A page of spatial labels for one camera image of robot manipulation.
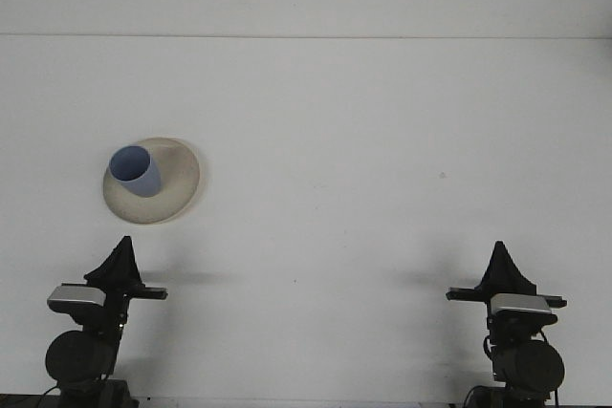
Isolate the pale round plate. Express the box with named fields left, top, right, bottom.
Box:
left=101, top=136, right=210, bottom=226

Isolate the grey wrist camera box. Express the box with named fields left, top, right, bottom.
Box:
left=46, top=285, right=107, bottom=314
left=489, top=292, right=558, bottom=326

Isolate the pale blue cup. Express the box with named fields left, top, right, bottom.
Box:
left=108, top=144, right=162, bottom=199

